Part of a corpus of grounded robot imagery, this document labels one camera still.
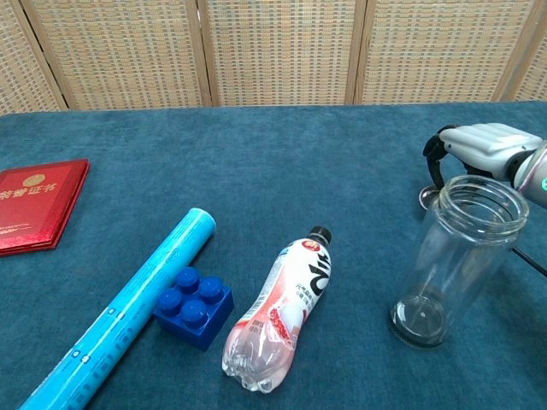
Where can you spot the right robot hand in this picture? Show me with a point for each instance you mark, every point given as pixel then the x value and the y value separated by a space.
pixel 487 145

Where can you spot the metal strainer lid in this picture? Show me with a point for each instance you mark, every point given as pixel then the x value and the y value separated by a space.
pixel 427 197

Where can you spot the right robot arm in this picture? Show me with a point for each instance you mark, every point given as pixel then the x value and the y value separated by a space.
pixel 534 175

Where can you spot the clear glass jar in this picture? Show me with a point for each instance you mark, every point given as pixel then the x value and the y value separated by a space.
pixel 457 265

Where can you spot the blue table mat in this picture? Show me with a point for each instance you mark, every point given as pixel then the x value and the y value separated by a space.
pixel 256 171

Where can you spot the bamboo folding screen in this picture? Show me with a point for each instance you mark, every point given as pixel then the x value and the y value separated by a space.
pixel 273 51

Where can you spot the pink white drink bottle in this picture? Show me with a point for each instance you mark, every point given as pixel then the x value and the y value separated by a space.
pixel 290 299

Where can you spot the blue building block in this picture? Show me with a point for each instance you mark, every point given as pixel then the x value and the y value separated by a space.
pixel 201 318

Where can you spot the light blue tube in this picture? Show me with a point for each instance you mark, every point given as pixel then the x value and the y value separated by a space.
pixel 141 286

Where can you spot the red certificate book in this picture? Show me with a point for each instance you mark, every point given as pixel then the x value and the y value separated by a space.
pixel 38 205

